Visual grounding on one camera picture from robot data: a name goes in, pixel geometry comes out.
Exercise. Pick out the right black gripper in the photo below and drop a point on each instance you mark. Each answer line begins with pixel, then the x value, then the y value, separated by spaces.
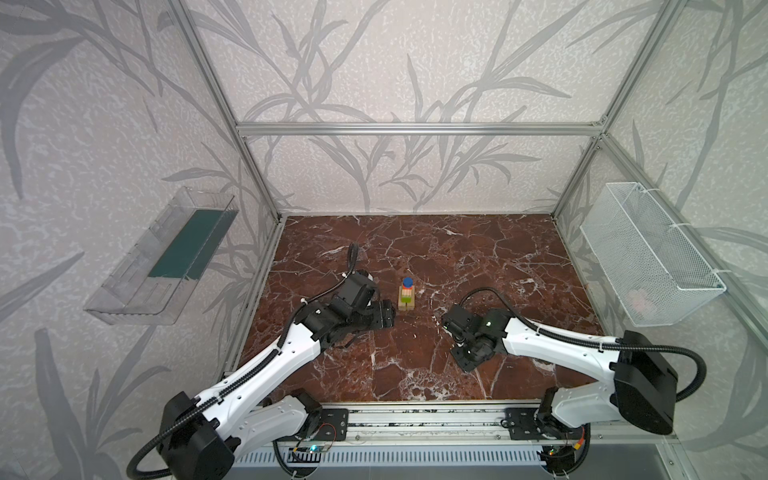
pixel 466 352

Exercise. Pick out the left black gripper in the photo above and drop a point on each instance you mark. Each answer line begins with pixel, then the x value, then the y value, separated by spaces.
pixel 381 315

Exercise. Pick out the wide striped wood block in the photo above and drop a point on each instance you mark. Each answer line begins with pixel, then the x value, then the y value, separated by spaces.
pixel 405 304

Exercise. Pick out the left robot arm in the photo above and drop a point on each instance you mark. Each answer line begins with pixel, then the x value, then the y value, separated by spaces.
pixel 200 437

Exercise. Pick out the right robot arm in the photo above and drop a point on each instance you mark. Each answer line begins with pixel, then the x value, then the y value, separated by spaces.
pixel 632 379

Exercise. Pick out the pink object in basket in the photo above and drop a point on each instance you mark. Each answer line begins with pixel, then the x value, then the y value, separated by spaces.
pixel 641 301

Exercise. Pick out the clear plastic bin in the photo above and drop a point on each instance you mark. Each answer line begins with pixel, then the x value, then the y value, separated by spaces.
pixel 154 281

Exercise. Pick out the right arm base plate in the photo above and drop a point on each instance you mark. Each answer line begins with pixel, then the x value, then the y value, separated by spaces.
pixel 527 423

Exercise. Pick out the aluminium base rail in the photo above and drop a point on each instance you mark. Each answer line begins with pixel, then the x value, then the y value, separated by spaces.
pixel 374 424

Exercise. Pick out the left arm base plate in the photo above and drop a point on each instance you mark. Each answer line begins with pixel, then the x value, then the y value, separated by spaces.
pixel 326 425

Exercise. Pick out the white wire basket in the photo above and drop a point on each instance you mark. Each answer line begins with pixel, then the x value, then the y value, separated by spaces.
pixel 639 246

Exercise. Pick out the aluminium frame crossbar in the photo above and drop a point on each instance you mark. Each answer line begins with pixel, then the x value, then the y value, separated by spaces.
pixel 255 129

